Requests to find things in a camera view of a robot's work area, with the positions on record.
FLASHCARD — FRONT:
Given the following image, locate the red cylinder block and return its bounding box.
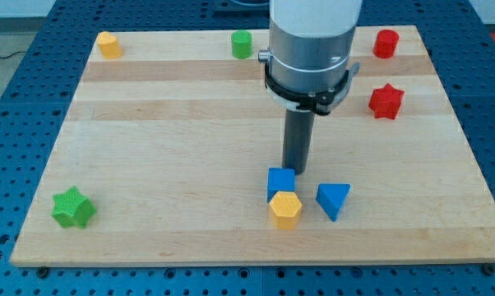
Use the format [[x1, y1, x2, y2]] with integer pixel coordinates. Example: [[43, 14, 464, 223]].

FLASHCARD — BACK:
[[372, 29, 400, 59]]

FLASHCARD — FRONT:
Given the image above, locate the blue cube block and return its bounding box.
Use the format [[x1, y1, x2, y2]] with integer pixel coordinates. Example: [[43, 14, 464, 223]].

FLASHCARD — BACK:
[[266, 168, 295, 202]]

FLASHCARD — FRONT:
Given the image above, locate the green star block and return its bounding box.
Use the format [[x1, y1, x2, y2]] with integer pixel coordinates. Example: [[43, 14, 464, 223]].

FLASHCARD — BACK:
[[51, 186, 97, 229]]

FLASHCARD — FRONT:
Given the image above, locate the yellow hexagon block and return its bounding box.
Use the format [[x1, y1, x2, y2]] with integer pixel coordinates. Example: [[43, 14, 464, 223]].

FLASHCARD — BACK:
[[269, 191, 303, 230]]

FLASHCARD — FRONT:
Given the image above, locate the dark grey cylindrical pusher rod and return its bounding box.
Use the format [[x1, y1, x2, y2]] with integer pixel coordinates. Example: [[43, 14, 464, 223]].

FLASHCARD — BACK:
[[282, 110, 314, 175]]

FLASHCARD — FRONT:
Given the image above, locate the yellow heart block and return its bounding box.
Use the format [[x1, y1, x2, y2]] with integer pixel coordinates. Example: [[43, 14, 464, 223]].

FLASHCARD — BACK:
[[96, 31, 123, 59]]

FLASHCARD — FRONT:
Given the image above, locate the blue triangle block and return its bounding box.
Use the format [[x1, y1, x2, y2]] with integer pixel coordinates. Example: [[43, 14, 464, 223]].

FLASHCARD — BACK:
[[316, 183, 352, 222]]

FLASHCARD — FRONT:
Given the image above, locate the wooden board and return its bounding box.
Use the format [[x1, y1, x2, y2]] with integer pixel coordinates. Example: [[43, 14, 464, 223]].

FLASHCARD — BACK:
[[10, 25, 495, 267]]

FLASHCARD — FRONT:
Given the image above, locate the red star block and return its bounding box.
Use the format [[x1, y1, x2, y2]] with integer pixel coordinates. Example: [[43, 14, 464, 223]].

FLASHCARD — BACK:
[[368, 83, 405, 120]]

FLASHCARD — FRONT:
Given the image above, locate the green cylinder block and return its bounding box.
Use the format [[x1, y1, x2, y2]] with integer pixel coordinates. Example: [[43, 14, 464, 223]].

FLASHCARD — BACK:
[[230, 30, 252, 59]]

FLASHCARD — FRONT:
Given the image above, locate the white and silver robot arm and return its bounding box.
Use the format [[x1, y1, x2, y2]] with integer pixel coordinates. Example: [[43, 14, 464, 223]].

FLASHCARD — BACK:
[[259, 0, 362, 116]]

